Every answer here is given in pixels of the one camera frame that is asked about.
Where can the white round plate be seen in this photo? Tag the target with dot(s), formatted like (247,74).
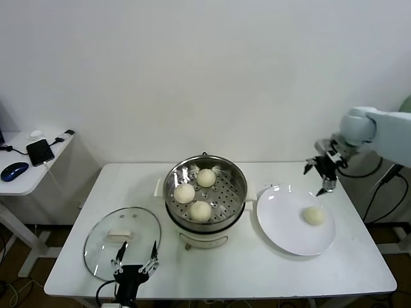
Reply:
(282,218)

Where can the white electric cooker base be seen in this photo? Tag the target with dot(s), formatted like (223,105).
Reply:
(205,239)

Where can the pale green appliance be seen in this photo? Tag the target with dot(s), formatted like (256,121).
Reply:
(407,104)

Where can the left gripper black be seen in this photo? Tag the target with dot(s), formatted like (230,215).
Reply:
(130,279)

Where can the black silver usb adapter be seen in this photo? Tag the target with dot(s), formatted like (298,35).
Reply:
(65,134)

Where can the small white earbud case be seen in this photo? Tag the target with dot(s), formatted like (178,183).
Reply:
(36,133)

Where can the blue computer mouse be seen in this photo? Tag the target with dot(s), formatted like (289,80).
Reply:
(14,170)

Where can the black smartphone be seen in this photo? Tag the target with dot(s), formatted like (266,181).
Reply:
(40,152)

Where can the stainless steel steamer pot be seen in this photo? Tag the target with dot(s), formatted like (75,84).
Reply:
(224,199)

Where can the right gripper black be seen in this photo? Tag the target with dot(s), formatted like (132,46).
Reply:
(329,165)

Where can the white steamed baozi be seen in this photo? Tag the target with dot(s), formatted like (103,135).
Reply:
(184,193)
(205,177)
(200,210)
(313,215)

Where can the white side desk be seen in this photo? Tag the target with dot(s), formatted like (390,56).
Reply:
(19,186)

